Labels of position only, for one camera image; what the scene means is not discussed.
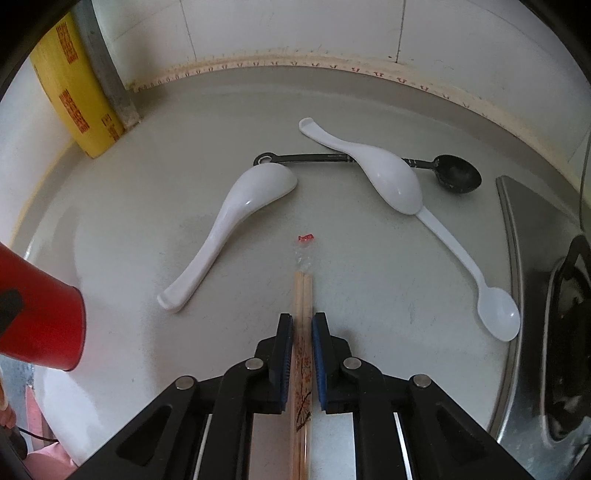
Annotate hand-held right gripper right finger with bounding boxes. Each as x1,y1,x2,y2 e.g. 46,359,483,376
311,311,522,480

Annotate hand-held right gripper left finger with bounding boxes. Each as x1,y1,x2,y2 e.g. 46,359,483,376
78,313,295,480

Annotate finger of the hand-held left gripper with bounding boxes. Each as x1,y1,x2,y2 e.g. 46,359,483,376
0,290,25,326

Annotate red cup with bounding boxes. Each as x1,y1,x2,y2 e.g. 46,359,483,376
0,240,88,372

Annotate wooden chopsticks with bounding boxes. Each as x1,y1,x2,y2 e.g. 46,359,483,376
287,233,319,480

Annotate white soup spoon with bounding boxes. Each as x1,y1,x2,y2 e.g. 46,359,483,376
157,164,298,315
298,117,423,215

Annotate thin white plastic spoon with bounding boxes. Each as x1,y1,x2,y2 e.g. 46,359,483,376
416,208,522,342

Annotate small black scoop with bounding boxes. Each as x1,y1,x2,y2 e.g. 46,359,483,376
253,154,482,193

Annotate person's left hand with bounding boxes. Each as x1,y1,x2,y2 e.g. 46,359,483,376
0,369,18,429

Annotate person's pink clothing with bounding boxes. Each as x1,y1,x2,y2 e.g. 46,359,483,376
25,443,77,480

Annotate stainless steel gas stove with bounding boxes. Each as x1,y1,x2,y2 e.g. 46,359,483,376
492,174,591,455

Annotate yellow cling wrap box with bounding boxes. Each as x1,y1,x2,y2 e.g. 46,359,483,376
30,11,125,159

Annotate grey pipe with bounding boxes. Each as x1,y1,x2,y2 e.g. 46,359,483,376
69,0,140,127

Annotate patterned sealing strip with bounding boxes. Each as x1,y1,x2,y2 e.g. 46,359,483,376
127,55,578,162

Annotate black cable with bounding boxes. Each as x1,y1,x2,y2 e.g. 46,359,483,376
16,425,61,446

